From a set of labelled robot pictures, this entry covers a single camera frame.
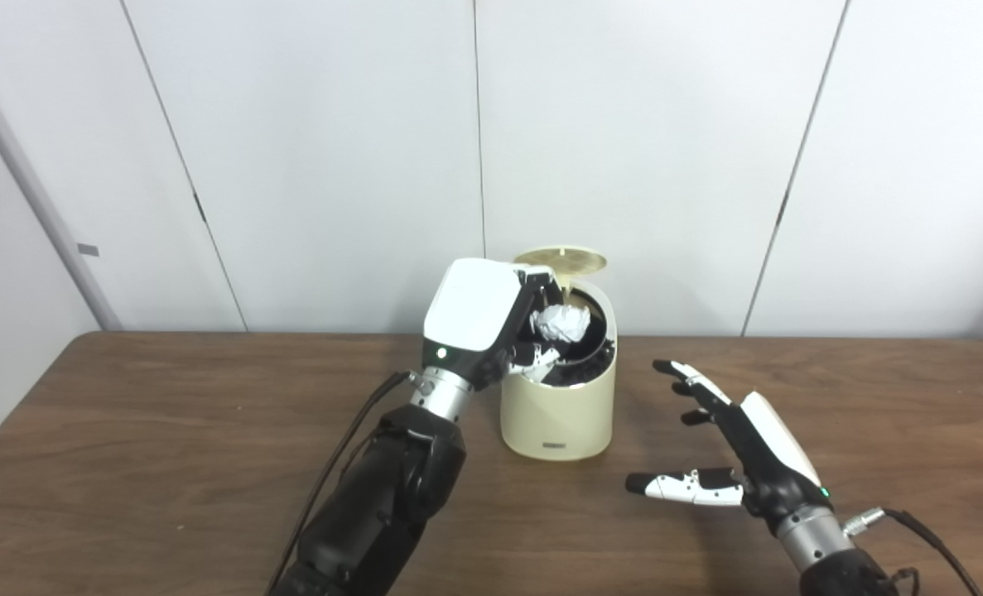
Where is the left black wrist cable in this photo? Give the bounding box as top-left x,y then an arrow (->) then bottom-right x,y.
266,370 -> 426,596

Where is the cream round bin lid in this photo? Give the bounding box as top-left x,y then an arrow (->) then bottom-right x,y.
513,245 -> 608,295

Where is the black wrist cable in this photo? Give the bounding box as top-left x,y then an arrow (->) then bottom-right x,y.
266,370 -> 426,596
841,507 -> 982,596

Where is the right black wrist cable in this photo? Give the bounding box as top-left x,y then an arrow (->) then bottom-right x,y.
841,507 -> 982,596

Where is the black bin liner bag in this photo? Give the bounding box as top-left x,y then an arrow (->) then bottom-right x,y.
512,290 -> 612,388

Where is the white paper ball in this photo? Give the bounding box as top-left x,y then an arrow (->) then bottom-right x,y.
534,305 -> 587,344

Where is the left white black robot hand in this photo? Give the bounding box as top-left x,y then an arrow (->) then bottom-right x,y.
421,258 -> 564,392

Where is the cream-colored round bin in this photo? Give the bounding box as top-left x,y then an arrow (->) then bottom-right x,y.
499,277 -> 619,462

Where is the grey wall corner post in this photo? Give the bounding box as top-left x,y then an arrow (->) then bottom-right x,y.
0,41 -> 123,332

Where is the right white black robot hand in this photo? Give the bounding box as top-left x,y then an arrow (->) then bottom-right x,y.
625,358 -> 831,521

